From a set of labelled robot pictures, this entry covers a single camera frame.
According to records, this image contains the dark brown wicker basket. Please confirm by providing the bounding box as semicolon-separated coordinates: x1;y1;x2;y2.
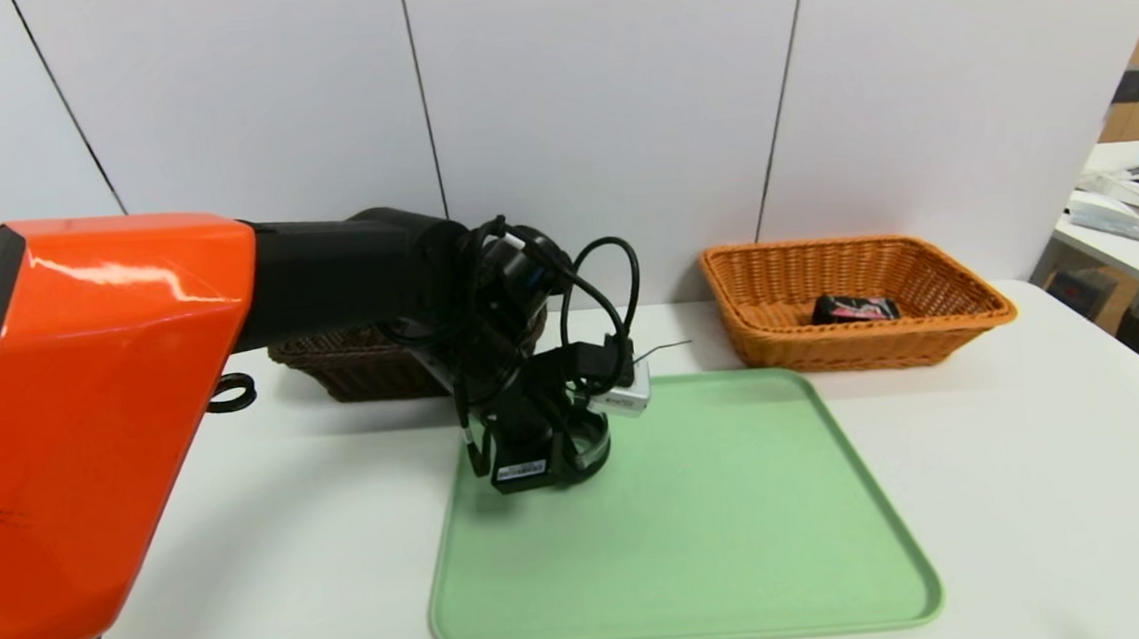
266;306;555;409

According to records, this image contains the black camera cable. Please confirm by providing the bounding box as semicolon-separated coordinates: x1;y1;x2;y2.
462;207;651;407

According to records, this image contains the glass cup with black holder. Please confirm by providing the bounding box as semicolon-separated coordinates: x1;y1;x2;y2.
466;402;615;494

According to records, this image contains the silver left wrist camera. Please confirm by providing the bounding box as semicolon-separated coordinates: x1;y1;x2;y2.
588;359;655;421

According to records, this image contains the white side table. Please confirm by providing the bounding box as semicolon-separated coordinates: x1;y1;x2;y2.
1047;141;1139;318

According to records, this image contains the orange wicker basket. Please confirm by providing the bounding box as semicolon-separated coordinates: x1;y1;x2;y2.
698;224;1021;383

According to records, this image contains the black pink chewing gum box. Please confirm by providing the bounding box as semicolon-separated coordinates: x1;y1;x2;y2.
809;289;901;328

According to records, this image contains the white power strip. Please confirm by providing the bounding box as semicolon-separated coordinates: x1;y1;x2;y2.
1065;191;1139;252

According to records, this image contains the light green plastic tray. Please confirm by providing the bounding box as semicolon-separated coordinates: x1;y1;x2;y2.
413;356;948;639

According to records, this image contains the white flat box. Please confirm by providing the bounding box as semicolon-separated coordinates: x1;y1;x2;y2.
1072;162;1139;222

